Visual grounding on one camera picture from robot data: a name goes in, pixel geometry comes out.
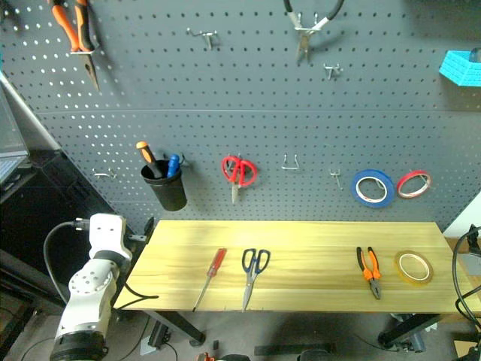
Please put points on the cardboard box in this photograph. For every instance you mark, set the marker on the cardboard box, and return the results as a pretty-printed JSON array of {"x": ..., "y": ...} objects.
[{"x": 466, "y": 347}]

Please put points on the yellow tape roll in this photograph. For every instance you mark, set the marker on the yellow tape roll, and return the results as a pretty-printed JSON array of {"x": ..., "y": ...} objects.
[{"x": 399, "y": 269}]

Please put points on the orange black needle-nose pliers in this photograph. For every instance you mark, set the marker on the orange black needle-nose pliers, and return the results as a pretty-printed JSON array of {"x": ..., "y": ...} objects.
[{"x": 83, "y": 34}]

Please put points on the red tape roll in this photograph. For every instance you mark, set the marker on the red tape roll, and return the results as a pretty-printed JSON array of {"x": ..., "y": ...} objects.
[{"x": 403, "y": 185}]

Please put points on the black table leg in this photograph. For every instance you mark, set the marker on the black table leg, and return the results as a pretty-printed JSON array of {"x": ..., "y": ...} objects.
[
  {"x": 180, "y": 325},
  {"x": 409, "y": 328}
]

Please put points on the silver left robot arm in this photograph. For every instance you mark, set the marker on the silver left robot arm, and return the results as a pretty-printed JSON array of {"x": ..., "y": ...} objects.
[{"x": 86, "y": 293}]

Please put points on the blue tape roll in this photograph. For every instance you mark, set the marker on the blue tape roll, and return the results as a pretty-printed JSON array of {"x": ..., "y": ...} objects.
[{"x": 355, "y": 188}]

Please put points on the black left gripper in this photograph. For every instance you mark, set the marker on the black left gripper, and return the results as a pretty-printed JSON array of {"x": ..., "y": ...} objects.
[{"x": 135, "y": 238}]

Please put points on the black cabinet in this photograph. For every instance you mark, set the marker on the black cabinet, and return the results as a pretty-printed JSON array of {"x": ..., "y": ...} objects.
[{"x": 45, "y": 195}]

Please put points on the grey metal pegboard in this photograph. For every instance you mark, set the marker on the grey metal pegboard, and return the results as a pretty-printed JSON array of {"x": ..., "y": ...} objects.
[{"x": 263, "y": 94}]

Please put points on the cyan plastic basket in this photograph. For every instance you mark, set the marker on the cyan plastic basket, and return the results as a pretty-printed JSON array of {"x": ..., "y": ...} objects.
[{"x": 461, "y": 69}]

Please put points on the black power strip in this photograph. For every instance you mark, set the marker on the black power strip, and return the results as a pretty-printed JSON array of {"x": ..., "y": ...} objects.
[{"x": 158, "y": 334}]

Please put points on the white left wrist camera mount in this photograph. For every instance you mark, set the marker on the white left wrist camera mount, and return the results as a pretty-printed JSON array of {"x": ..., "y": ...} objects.
[{"x": 107, "y": 233}]

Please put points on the black plastic cup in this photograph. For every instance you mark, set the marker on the black plastic cup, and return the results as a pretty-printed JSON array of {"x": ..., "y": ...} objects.
[{"x": 169, "y": 190}]

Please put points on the silver pegboard hook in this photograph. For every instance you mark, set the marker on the silver pegboard hook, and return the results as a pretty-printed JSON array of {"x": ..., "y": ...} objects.
[
  {"x": 105, "y": 174},
  {"x": 332, "y": 70},
  {"x": 336, "y": 177},
  {"x": 205, "y": 35},
  {"x": 291, "y": 165}
]

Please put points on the orange black combination pliers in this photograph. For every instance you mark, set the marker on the orange black combination pliers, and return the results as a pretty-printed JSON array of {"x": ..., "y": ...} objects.
[{"x": 370, "y": 270}]

